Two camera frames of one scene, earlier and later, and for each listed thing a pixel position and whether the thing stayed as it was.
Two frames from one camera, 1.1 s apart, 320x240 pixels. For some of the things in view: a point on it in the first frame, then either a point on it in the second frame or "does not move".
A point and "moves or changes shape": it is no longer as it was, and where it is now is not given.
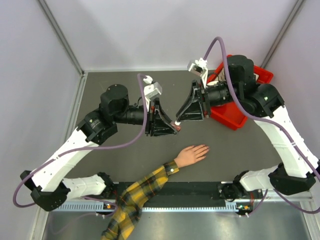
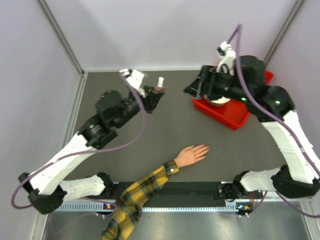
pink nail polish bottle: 178,127 moves or changes shape
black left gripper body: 150,119 to 147,91
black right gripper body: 205,102 to 217,83
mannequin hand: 190,154 does not move
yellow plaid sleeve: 133,198 does not move
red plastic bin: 233,115 does not move
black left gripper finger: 161,128 to 153,100
